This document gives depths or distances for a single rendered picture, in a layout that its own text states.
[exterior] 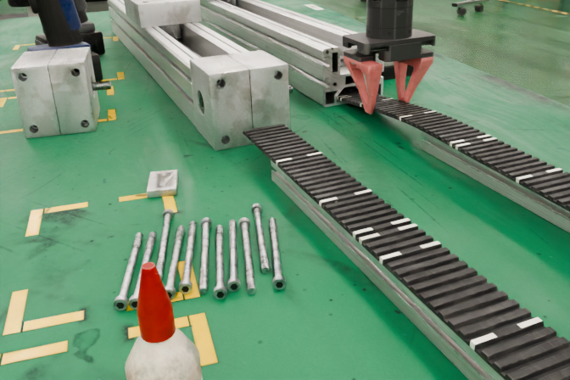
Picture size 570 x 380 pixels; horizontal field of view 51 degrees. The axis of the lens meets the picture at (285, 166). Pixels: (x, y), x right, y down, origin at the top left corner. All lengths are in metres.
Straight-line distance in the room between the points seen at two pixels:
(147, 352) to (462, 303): 0.20
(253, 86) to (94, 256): 0.29
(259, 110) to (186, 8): 0.42
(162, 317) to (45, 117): 0.58
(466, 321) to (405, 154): 0.35
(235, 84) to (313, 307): 0.34
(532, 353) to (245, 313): 0.19
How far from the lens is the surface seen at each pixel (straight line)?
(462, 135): 0.67
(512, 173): 0.59
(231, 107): 0.72
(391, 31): 0.75
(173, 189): 0.62
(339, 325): 0.43
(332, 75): 0.86
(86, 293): 0.50
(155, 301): 0.29
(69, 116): 0.84
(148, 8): 1.09
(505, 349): 0.37
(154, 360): 0.30
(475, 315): 0.39
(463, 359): 0.40
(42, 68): 0.83
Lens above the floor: 1.05
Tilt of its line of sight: 23 degrees down
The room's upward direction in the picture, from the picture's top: 2 degrees counter-clockwise
